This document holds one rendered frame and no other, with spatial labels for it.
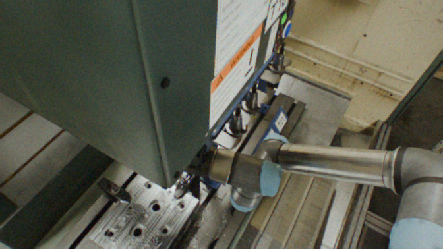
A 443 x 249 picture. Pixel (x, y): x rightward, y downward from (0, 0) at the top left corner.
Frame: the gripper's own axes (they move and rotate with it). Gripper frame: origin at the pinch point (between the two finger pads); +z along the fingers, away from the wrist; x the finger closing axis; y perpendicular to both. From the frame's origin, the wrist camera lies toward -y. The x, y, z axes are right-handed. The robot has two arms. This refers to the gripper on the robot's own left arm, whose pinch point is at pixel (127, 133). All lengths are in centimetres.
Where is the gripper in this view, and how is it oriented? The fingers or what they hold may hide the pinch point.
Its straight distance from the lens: 72.8
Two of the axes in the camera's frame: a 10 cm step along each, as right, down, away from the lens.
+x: 2.6, -7.7, 5.8
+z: -9.6, -2.7, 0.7
